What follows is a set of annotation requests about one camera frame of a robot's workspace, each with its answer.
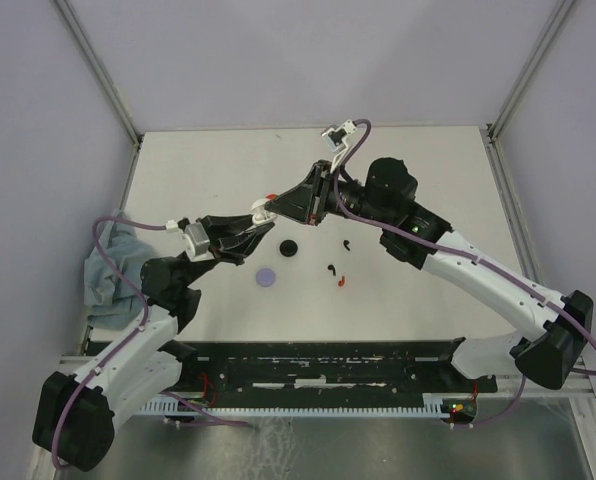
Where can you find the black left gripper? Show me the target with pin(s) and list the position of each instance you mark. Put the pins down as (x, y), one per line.
(227, 242)

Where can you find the white cable duct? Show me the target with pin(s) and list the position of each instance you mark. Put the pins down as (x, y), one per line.
(163, 405)

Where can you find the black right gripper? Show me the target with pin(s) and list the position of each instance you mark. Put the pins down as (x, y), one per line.
(306, 202)

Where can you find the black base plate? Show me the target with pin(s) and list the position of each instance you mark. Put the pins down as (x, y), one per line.
(327, 374)

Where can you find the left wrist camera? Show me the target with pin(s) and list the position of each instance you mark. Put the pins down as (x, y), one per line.
(194, 237)

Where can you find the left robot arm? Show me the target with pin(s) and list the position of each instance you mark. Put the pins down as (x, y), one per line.
(79, 414)

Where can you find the purple earbud charging case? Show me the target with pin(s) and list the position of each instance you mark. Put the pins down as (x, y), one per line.
(265, 277)

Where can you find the white earbud charging case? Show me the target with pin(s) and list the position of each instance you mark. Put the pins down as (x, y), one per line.
(260, 214)

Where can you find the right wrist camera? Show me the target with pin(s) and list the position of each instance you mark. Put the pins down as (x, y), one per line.
(338, 138)

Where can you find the light blue cloth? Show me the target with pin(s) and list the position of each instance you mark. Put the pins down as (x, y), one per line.
(111, 304)

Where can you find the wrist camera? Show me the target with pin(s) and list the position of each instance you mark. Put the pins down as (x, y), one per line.
(338, 138)
(194, 237)

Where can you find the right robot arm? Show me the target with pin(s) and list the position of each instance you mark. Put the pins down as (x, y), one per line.
(550, 329)

